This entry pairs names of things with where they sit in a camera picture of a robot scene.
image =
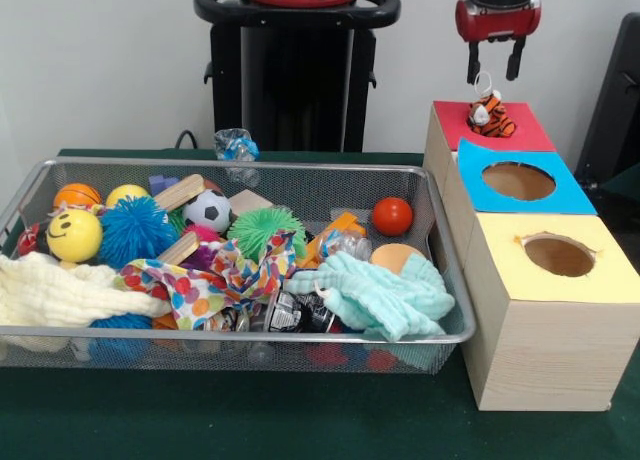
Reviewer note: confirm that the orange flat plastic toy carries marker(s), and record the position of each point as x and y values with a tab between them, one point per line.
345	228

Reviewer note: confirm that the crushed clear plastic bottle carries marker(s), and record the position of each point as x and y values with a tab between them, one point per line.
238	148

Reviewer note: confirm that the shallow clear mesh bin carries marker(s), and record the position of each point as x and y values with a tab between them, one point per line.
440	280

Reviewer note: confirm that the wooden box with three holes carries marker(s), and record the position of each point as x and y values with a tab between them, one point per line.
540	340

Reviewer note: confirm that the mint green cloth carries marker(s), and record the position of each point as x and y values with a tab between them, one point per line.
380	295

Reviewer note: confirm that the green furry monster toy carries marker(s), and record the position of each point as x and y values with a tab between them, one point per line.
265	230

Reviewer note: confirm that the colourful polka dot cloth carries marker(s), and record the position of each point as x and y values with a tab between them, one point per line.
200	285

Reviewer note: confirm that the red ball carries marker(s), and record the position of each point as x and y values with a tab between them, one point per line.
392	217

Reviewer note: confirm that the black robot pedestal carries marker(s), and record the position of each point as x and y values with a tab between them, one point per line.
295	80

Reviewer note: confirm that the large yellow ball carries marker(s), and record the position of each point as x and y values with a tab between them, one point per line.
75	236

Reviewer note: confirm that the orange striped tiger plush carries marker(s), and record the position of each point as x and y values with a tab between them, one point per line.
492	118

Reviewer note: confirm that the black stand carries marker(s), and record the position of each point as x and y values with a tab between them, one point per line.
615	110

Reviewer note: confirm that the orange toy basketball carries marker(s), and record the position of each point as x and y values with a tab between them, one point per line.
78	195

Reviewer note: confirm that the toy hamburger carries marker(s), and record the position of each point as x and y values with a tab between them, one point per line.
392	256

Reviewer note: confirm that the cream yellow cloth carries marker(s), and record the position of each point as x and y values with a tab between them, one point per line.
55	290

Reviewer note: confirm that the dark green table cloth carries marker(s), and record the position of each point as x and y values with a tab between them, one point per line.
250	420

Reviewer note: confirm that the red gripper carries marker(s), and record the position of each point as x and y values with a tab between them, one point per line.
498	22

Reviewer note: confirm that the blue spiky ball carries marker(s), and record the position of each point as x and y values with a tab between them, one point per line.
138	230
122	322

